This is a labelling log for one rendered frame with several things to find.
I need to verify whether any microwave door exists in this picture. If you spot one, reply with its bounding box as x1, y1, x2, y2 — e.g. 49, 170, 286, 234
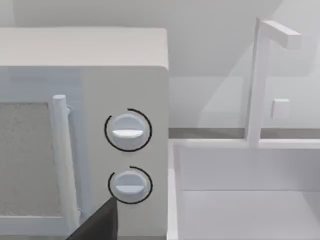
0, 66, 87, 240

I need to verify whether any pale microwave oven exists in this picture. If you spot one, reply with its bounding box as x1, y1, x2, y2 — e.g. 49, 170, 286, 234
0, 27, 170, 240

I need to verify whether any white sink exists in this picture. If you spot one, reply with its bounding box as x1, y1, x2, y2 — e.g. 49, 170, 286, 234
166, 138, 320, 240

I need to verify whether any white microwave door handle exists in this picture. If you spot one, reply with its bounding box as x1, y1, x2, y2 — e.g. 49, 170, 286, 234
52, 94, 82, 240

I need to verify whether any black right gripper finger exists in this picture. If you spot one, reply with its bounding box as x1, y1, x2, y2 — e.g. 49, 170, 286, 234
66, 196, 119, 240

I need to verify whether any white microwave knob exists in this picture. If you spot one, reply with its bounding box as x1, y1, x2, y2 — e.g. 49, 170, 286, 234
109, 113, 146, 148
112, 171, 149, 200

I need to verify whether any tall white tap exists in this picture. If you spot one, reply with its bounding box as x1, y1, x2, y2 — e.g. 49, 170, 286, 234
246, 17, 303, 148

